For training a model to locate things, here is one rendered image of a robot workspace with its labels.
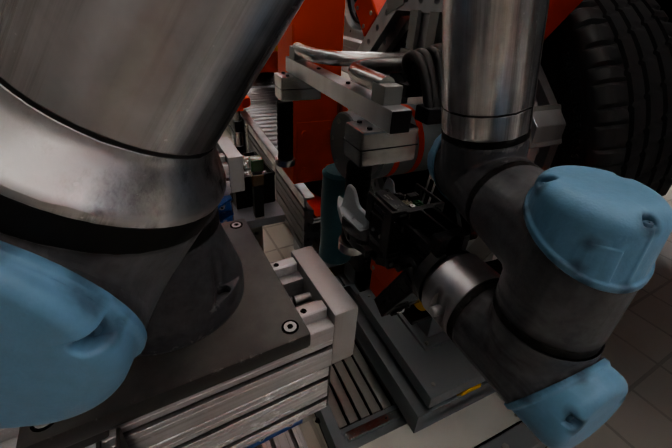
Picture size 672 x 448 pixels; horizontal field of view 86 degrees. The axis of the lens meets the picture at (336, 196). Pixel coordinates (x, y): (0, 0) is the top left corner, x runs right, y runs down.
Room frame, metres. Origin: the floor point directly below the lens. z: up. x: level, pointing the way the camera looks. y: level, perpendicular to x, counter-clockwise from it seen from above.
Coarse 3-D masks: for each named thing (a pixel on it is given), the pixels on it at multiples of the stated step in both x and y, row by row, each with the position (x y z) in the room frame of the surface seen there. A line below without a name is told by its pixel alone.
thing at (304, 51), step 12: (420, 12) 0.72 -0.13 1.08; (420, 24) 0.72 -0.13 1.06; (408, 36) 0.73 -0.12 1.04; (300, 48) 0.73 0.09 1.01; (312, 48) 0.70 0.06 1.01; (408, 48) 0.73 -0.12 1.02; (312, 60) 0.69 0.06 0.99; (324, 60) 0.68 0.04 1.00; (336, 60) 0.67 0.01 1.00; (348, 60) 0.67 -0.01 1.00
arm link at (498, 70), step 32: (448, 0) 0.31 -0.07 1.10; (480, 0) 0.28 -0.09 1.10; (512, 0) 0.28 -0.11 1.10; (544, 0) 0.29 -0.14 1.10; (448, 32) 0.31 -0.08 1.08; (480, 32) 0.28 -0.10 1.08; (512, 32) 0.28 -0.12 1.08; (544, 32) 0.30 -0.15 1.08; (448, 64) 0.31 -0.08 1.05; (480, 64) 0.28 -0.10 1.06; (512, 64) 0.28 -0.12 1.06; (448, 96) 0.31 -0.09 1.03; (480, 96) 0.28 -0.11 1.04; (512, 96) 0.28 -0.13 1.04; (448, 128) 0.31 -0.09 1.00; (480, 128) 0.28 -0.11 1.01; (512, 128) 0.28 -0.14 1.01; (448, 160) 0.31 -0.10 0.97; (480, 160) 0.28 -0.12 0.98; (512, 160) 0.28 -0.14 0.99; (448, 192) 0.30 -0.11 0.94
